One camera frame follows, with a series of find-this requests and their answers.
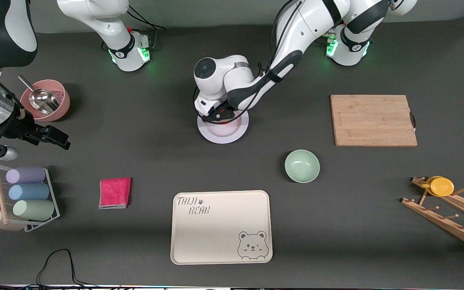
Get pale blue cup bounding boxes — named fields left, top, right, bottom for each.
left=8, top=183, right=50, bottom=201

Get wooden cutting board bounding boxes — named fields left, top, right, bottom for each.
left=330, top=95, right=418, bottom=147

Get white wire cup rack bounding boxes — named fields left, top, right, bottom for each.
left=0, top=163, right=60, bottom=233

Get thin black cable loop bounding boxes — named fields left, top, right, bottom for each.
left=0, top=249, right=108, bottom=288

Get metal scoop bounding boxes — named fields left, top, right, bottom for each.
left=18, top=75, right=60, bottom=116

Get wooden rack dowel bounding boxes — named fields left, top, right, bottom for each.
left=0, top=162, right=9, bottom=225

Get pale green bowl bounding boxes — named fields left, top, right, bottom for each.
left=284, top=149, right=320, bottom=184

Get wooden peg rack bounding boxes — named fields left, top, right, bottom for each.
left=401, top=176, right=464, bottom=254

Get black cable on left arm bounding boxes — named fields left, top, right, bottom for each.
left=193, top=0, right=302, bottom=121

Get pink ribbed bowl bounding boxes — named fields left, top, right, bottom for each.
left=19, top=79, right=70, bottom=122

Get pale purple cup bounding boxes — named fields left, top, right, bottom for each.
left=6, top=166, right=46, bottom=184

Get pale green cup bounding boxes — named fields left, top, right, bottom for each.
left=12, top=200, right=55, bottom=221

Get white round plate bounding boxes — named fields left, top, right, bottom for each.
left=197, top=109, right=249, bottom=144

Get yellow cup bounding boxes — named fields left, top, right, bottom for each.
left=425, top=176, right=455, bottom=197

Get cream tray with bear print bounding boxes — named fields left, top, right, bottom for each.
left=170, top=190, right=273, bottom=265

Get black cables at right base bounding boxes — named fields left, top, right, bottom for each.
left=126, top=5, right=166, bottom=51

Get pink folded cloth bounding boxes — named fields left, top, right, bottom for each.
left=98, top=177, right=132, bottom=209

